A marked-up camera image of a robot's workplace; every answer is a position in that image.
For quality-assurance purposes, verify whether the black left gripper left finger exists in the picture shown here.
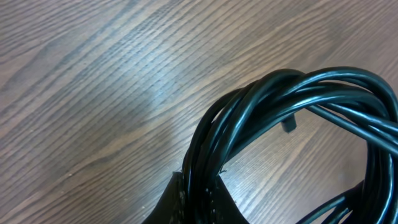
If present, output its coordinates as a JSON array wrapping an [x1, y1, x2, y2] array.
[[142, 172, 185, 224]]

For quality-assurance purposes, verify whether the thick black USB cable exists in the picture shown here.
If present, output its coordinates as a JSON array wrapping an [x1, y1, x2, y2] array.
[[181, 65, 398, 224]]

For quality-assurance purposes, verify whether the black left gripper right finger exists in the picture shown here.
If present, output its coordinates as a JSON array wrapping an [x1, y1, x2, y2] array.
[[210, 176, 248, 224]]

